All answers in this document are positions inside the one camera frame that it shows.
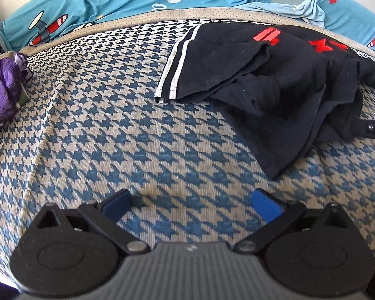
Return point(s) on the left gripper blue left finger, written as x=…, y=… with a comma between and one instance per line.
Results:
x=116, y=206

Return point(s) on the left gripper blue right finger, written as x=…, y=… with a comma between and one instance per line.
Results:
x=266, y=205

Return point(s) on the black t-shirt red print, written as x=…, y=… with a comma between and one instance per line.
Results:
x=282, y=88

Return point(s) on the houndstooth blue white bedspread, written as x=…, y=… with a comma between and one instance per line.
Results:
x=91, y=127

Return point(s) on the purple crumpled garment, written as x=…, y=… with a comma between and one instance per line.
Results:
x=14, y=74

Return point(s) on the blue airplane print sheet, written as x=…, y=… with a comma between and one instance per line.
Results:
x=42, y=21

